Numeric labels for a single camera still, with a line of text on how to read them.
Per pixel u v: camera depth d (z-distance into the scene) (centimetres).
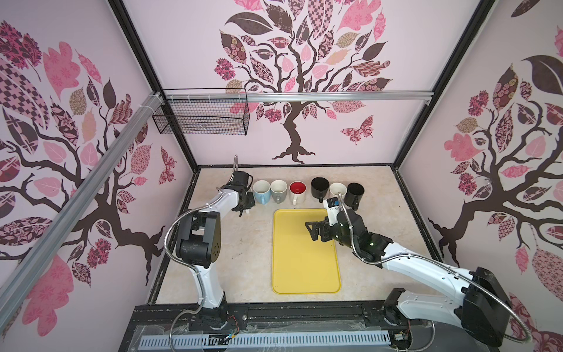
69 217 51
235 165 81
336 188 101
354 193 98
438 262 70
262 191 98
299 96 94
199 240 51
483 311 40
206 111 95
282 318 74
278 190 99
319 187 99
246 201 87
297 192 104
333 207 68
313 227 70
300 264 85
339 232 63
